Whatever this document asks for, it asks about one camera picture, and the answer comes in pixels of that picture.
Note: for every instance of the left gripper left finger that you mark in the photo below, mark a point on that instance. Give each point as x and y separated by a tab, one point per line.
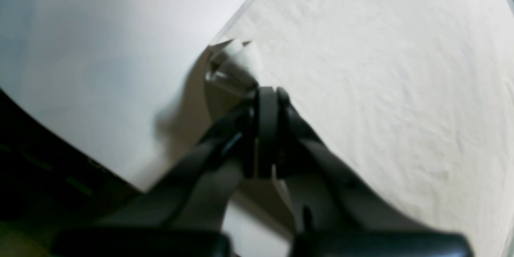
182	215

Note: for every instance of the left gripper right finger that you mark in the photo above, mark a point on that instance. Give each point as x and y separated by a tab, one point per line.
337	213

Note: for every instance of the light grey t-shirt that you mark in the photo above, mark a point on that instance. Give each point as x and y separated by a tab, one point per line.
415	95

